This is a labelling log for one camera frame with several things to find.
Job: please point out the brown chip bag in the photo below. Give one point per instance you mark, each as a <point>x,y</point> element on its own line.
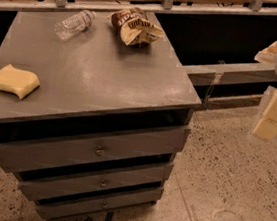
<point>134,28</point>

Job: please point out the yellow sponge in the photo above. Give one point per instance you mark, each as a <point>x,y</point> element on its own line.
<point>17,81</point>

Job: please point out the top grey drawer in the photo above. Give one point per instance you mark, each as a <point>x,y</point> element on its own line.
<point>28,156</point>

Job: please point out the grey drawer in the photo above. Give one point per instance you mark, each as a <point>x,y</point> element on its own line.
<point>28,156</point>
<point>92,182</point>
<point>99,203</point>

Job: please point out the grey drawer cabinet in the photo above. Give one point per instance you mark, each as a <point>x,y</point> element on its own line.
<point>90,86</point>

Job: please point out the clear plastic water bottle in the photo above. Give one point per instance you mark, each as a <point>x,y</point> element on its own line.
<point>74,24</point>

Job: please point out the grey metal railing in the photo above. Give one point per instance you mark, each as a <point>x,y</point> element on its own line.
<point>158,4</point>

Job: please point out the middle grey drawer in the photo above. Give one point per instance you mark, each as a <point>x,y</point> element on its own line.
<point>92,182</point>

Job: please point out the bottom grey drawer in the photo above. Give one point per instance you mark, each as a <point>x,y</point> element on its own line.
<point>99,203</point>

